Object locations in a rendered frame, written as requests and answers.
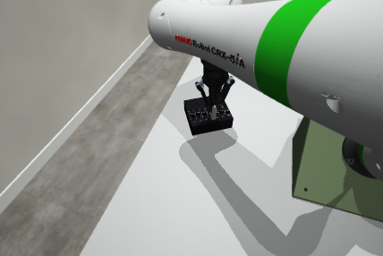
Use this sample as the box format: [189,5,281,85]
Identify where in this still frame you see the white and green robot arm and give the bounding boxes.
[148,0,383,182]

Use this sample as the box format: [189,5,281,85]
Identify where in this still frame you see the black lighting desk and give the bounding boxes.
[183,98,234,135]

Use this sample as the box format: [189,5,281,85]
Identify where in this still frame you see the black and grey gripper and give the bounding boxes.
[195,65,235,120]

